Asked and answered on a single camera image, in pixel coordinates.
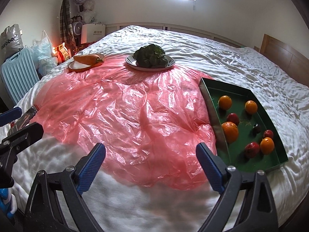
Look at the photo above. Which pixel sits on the orange rimmed oval dish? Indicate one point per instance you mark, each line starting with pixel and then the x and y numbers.
pixel 78 67

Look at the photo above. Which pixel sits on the white cardboard box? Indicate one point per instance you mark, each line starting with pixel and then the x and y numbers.
pixel 92 33

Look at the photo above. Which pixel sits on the small dark red apple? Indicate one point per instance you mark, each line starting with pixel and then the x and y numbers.
pixel 268 134

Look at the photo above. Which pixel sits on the dark purple plum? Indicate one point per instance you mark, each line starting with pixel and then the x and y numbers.
pixel 256 129

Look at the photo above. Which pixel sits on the light blue suitcase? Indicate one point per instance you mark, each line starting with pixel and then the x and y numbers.
pixel 19 75

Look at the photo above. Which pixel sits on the textured mandarin orange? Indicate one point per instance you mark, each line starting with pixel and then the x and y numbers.
pixel 230 131

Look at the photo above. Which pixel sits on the carrot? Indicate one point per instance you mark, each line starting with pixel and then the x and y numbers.
pixel 89 60

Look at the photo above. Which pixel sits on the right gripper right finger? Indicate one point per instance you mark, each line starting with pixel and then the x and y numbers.
pixel 213 167

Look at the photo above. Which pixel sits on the smooth orange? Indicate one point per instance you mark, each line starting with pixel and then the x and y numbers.
pixel 267 146

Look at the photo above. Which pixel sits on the plaid scarf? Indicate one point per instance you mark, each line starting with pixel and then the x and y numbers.
pixel 66 30

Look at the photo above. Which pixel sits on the green leafy bok choy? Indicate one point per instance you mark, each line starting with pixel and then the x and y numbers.
pixel 151 56

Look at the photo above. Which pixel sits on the translucent blue plastic bag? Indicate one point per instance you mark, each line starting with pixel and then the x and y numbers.
pixel 42 55

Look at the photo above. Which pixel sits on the small grey fan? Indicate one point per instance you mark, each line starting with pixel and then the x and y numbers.
pixel 77 28

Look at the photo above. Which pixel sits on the orange in green tray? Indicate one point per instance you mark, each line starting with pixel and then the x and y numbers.
pixel 225 102

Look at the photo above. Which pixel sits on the green rectangular tray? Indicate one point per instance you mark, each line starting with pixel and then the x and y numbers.
pixel 233 154

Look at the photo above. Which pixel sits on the white plate with dark rim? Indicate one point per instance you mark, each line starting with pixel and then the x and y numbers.
pixel 130 60

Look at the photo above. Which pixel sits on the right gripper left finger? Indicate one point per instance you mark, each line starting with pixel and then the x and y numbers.
pixel 87 168

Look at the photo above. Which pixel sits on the grey printed bag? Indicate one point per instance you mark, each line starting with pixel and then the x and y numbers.
pixel 11 41

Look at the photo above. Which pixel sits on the large red apple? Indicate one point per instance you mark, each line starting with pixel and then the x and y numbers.
pixel 252 149

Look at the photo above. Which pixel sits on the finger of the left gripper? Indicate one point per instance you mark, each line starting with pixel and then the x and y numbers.
pixel 10 115
pixel 22 139

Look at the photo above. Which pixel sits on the wooden headboard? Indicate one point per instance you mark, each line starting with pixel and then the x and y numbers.
pixel 287 58

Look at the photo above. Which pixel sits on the pink plastic sheet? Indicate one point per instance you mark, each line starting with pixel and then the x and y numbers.
pixel 149 122

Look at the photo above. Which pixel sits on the red and yellow package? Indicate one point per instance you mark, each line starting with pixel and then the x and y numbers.
pixel 61 53

